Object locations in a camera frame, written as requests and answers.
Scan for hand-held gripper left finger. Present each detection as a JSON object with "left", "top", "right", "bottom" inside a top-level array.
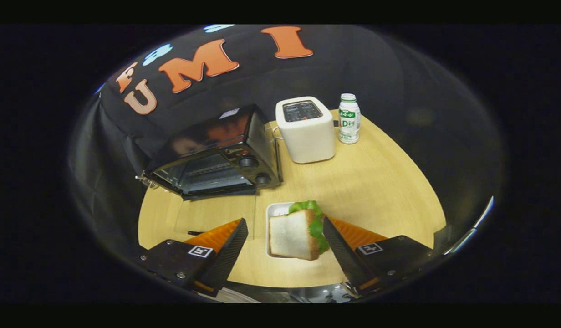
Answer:
[{"left": 137, "top": 218, "right": 249, "bottom": 299}]

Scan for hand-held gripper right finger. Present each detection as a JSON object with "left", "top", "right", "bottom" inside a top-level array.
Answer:
[{"left": 323, "top": 217, "right": 438, "bottom": 297}]

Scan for lettuce sandwich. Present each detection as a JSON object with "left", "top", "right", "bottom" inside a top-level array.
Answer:
[{"left": 269, "top": 200, "right": 331, "bottom": 261}]

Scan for black toaster oven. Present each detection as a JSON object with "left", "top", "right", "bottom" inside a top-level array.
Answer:
[{"left": 135, "top": 104, "right": 283, "bottom": 240}]

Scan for white pop-up toaster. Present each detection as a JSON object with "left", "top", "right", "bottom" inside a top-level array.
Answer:
[{"left": 275, "top": 96, "right": 336, "bottom": 164}]

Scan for white plastic tray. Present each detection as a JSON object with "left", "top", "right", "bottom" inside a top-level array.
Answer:
[{"left": 265, "top": 202, "right": 304, "bottom": 259}]

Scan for white green-label bottle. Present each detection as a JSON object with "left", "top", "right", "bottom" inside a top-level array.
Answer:
[{"left": 338, "top": 93, "right": 361, "bottom": 144}]

